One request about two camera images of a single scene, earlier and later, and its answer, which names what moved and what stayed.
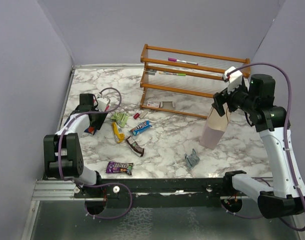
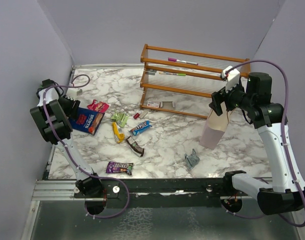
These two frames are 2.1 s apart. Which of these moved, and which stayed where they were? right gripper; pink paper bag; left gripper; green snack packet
Moved: left gripper
Stayed: right gripper; green snack packet; pink paper bag
